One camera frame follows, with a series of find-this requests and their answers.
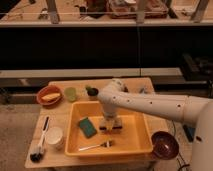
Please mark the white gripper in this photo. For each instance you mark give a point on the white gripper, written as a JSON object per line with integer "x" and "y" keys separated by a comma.
{"x": 110, "y": 116}

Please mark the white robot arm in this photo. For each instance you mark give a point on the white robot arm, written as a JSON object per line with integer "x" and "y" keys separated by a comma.
{"x": 194, "y": 111}

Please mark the yellow plastic tray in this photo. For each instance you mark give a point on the yellow plastic tray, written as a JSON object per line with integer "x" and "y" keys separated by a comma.
{"x": 133, "y": 138}

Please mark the green sponge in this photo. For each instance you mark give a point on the green sponge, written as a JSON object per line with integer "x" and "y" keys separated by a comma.
{"x": 87, "y": 127}

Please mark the metal fork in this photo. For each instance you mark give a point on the metal fork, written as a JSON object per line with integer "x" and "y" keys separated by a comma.
{"x": 106, "y": 144}

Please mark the green cup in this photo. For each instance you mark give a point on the green cup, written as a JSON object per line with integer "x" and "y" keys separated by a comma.
{"x": 70, "y": 94}

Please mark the yellow banana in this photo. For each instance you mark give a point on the yellow banana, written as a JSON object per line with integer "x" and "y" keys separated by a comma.
{"x": 51, "y": 96}

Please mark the white paper cup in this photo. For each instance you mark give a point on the white paper cup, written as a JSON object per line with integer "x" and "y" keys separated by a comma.
{"x": 54, "y": 137}

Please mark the red bowl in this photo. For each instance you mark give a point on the red bowl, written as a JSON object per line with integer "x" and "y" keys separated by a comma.
{"x": 47, "y": 90}

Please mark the dark maroon bowl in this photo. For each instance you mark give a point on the dark maroon bowl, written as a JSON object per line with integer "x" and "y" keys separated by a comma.
{"x": 165, "y": 146}

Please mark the black foot pedal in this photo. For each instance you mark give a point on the black foot pedal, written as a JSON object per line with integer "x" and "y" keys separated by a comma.
{"x": 189, "y": 131}

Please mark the black and white dish brush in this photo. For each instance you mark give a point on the black and white dish brush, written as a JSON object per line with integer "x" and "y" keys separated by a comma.
{"x": 38, "y": 151}

